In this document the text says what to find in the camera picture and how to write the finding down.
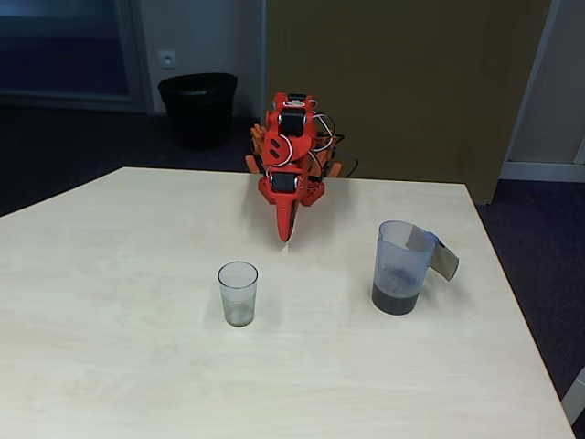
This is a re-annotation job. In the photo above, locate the translucent jug with taped handle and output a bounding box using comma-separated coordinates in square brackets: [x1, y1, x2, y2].
[370, 220, 461, 316]

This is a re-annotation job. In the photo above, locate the clear plastic cup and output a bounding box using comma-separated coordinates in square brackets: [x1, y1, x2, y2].
[217, 261, 260, 327]

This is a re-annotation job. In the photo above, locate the orange table clamp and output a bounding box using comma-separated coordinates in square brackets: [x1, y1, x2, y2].
[244, 123, 270, 176]

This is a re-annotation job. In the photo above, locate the black trash bin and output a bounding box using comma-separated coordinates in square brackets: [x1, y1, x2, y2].
[157, 72, 239, 150]

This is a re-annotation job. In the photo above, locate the brown pin board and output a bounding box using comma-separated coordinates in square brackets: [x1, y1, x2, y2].
[264, 0, 552, 206]

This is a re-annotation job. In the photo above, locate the grey framed glass window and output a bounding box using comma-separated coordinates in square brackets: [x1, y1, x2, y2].
[0, 0, 155, 114]

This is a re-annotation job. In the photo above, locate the grey chair part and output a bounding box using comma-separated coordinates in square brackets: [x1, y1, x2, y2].
[560, 365, 585, 429]

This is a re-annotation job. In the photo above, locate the black power cable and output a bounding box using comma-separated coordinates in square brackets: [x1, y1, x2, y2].
[315, 114, 361, 179]

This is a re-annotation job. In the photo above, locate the white door frame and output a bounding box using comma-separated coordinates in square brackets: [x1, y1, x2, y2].
[497, 0, 585, 184]

